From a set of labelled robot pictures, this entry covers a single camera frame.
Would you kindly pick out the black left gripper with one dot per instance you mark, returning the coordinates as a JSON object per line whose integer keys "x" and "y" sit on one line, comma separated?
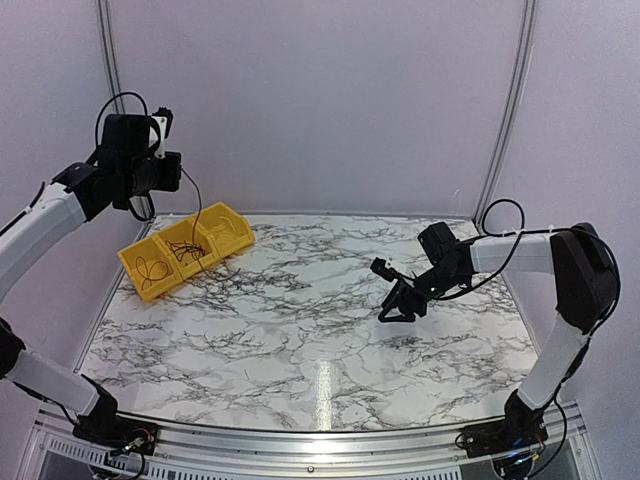
{"x": 171, "y": 181}

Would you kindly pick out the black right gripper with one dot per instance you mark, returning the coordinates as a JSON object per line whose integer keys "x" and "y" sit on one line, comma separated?
{"x": 400, "y": 300}

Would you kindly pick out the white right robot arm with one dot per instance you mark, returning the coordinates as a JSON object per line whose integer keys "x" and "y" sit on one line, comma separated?
{"x": 586, "y": 277}

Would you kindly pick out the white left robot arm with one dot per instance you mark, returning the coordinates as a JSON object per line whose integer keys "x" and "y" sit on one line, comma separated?
{"x": 52, "y": 253}

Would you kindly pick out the yellow plastic bin middle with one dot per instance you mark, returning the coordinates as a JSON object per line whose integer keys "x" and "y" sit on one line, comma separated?
{"x": 188, "y": 247}

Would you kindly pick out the yellow plastic bin right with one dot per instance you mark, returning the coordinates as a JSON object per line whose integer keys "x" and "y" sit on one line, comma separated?
{"x": 229, "y": 231}

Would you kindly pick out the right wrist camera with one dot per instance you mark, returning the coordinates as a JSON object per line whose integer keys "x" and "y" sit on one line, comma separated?
{"x": 380, "y": 268}

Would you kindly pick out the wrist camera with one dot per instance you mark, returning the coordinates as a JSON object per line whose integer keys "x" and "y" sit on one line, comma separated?
{"x": 380, "y": 268}
{"x": 160, "y": 126}

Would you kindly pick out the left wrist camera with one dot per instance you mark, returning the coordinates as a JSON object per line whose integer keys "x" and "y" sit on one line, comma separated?
{"x": 160, "y": 126}

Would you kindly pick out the aluminium corner post left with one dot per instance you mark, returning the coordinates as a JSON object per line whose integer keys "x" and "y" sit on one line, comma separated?
{"x": 108, "y": 47}

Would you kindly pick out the aluminium corner post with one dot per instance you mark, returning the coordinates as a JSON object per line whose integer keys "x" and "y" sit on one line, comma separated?
{"x": 513, "y": 100}
{"x": 108, "y": 47}

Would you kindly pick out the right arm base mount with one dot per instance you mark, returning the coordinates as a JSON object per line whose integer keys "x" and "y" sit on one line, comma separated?
{"x": 521, "y": 427}

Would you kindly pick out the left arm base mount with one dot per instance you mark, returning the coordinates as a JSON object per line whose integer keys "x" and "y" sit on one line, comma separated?
{"x": 115, "y": 432}

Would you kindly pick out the aluminium front rail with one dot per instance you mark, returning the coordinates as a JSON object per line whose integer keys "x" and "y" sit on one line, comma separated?
{"x": 192, "y": 451}

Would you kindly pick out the aluminium corner post right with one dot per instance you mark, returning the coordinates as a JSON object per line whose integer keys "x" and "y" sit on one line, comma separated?
{"x": 513, "y": 100}

